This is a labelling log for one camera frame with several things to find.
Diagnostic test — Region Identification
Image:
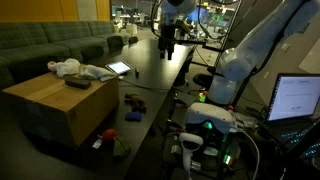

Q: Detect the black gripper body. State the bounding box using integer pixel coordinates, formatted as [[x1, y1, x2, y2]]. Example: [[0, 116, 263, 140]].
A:
[[157, 23, 177, 52]]

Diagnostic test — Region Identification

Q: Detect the brown plush toy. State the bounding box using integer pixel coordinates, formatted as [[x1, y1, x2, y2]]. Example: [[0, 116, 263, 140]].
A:
[[124, 92, 148, 114]]

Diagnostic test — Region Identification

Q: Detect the blue sponge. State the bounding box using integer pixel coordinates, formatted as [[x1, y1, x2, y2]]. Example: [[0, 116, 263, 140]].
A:
[[124, 111, 143, 122]]

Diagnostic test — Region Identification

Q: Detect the white cloth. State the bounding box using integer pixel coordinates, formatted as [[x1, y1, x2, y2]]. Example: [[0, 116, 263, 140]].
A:
[[79, 64, 117, 83]]

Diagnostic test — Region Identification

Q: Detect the large cardboard box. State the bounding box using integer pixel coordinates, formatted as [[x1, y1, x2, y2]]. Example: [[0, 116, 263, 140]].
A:
[[1, 64, 120, 149]]

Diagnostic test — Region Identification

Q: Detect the white round chair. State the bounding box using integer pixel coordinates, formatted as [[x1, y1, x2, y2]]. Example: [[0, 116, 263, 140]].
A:
[[125, 23, 138, 36]]

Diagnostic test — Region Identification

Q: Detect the dark office chair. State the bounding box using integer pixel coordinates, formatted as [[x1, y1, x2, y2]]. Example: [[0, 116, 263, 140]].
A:
[[192, 65, 214, 89]]

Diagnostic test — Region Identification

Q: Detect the tablet with lit screen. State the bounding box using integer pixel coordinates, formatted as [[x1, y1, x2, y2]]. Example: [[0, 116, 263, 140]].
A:
[[105, 60, 134, 76]]

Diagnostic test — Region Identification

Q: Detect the small green-lit device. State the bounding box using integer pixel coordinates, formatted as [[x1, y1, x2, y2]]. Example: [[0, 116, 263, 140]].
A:
[[196, 91, 208, 104]]

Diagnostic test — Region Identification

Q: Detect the white VR controller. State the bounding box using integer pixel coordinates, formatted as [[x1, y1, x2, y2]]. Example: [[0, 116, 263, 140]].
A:
[[178, 132, 204, 174]]

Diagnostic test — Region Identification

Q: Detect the black rectangular case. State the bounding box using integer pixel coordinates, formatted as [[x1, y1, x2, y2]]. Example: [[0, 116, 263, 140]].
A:
[[64, 77, 92, 90]]

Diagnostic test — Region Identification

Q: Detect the red plush ball with tag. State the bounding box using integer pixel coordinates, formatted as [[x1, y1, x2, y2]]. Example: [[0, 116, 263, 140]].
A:
[[92, 128, 119, 150]]

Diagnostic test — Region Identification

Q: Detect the green plush piece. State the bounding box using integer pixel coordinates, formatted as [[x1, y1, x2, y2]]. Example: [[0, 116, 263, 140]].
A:
[[112, 135, 132, 158]]

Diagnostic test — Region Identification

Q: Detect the black laptop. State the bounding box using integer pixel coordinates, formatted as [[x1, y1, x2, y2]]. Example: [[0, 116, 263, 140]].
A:
[[263, 72, 320, 161]]

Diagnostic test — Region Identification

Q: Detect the green plaid sofa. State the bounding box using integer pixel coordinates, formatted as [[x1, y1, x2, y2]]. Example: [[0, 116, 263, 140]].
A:
[[0, 20, 132, 91]]

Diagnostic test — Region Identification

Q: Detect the thin table cable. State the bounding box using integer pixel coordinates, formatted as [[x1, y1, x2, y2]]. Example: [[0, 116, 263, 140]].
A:
[[117, 75, 171, 93]]

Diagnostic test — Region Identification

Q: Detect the thick white cable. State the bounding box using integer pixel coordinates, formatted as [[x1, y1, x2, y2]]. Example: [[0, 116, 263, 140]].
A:
[[238, 129, 261, 180]]

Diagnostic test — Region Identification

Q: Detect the white wall board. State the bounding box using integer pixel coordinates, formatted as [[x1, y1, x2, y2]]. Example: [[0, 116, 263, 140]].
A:
[[298, 37, 320, 74]]

